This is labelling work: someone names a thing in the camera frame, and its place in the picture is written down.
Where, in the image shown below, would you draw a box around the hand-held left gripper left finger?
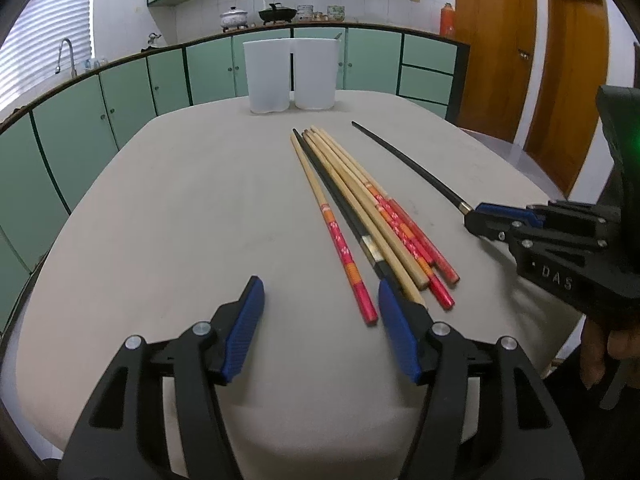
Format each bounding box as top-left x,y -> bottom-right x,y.
59,275 -> 266,480

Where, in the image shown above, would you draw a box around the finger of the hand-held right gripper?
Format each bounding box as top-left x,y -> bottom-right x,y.
474,200 -> 623,228
464,212 -> 608,253

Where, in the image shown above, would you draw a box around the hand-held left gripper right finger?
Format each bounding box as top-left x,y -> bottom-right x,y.
377,279 -> 586,480

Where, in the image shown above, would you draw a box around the black chopstick with gold band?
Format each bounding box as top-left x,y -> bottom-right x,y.
292,128 -> 401,293
351,120 -> 474,214

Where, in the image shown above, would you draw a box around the white two-compartment utensil holder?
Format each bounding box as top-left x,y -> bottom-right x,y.
242,37 -> 337,115

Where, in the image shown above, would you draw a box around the person's right hand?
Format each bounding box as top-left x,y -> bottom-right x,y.
580,317 -> 640,391

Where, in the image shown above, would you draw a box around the wide wooden door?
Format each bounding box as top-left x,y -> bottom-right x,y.
452,0 -> 538,143

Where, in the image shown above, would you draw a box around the green lower kitchen cabinets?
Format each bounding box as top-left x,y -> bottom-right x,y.
0,27 -> 471,331

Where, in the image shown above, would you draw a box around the black wok with lid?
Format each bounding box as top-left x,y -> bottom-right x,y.
257,3 -> 297,25

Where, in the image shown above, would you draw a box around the white lidded pot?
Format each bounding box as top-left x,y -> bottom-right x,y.
220,6 -> 250,31

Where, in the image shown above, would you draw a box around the metal kitchen faucet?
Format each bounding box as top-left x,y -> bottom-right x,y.
55,38 -> 78,78

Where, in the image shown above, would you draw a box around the window blinds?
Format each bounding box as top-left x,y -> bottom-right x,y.
0,0 -> 96,111

